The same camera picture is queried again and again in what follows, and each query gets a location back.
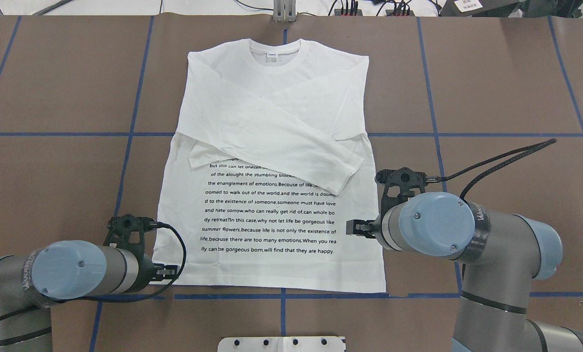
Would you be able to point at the white long-sleeve printed shirt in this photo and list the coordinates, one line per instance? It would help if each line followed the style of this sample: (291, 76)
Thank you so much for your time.
(269, 161)

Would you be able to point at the dark box with label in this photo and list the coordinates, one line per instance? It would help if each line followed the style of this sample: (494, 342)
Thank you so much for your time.
(482, 8)

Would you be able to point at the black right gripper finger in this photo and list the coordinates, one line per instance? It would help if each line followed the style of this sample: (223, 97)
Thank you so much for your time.
(363, 228)

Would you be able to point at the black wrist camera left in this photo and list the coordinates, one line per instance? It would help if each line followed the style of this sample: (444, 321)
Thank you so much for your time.
(128, 229)

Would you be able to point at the black power strip right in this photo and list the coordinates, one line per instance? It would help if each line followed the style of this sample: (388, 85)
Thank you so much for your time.
(401, 8)

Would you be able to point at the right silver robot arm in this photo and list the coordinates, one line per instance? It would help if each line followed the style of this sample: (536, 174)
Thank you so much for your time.
(501, 254)

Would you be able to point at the grey aluminium frame post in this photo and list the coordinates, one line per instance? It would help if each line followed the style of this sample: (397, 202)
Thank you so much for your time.
(284, 11)

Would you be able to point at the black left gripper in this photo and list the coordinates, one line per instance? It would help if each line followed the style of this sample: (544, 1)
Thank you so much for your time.
(149, 269)

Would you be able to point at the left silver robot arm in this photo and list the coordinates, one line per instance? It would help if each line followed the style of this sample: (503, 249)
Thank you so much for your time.
(64, 271)

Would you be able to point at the black power strip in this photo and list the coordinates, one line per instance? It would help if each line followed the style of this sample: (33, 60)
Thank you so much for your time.
(345, 8)
(401, 8)

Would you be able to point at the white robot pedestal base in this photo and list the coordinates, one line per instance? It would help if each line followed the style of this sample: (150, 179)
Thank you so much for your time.
(283, 344)

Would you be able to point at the black power strip left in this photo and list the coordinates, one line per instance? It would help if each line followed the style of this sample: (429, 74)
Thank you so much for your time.
(345, 8)

